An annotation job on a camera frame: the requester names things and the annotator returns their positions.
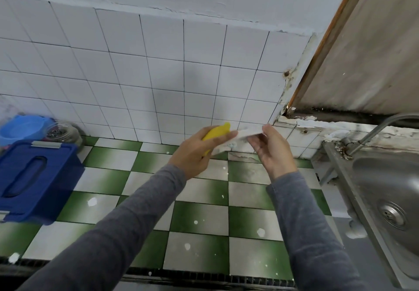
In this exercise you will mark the glass jar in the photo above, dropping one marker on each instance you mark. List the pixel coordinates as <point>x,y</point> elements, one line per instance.
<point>63,132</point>

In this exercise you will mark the person's right hand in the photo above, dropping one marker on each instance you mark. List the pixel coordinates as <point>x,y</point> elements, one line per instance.
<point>275,151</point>

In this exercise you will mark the stainless steel sink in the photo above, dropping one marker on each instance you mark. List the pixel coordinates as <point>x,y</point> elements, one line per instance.
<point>386,202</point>

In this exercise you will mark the person's right forearm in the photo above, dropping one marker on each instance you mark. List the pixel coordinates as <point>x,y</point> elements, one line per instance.
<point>314,235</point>

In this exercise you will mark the blue plastic bowl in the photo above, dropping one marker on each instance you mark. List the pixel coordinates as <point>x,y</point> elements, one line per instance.
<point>25,127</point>

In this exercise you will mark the person's left hand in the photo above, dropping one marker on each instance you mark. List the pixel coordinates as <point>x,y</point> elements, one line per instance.
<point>193,157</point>

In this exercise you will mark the blue plastic box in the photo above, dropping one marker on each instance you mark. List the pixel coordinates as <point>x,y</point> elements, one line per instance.
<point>36,179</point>

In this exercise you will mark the metal faucet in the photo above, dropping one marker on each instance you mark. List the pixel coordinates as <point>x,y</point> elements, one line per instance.
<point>376,130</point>

